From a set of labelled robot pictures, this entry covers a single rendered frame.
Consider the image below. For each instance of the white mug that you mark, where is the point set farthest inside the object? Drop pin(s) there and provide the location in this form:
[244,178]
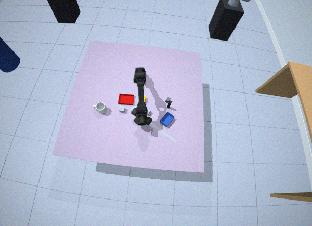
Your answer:
[100,106]

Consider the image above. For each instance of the red tray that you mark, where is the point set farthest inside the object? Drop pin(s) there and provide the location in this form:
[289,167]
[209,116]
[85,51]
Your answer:
[127,99]

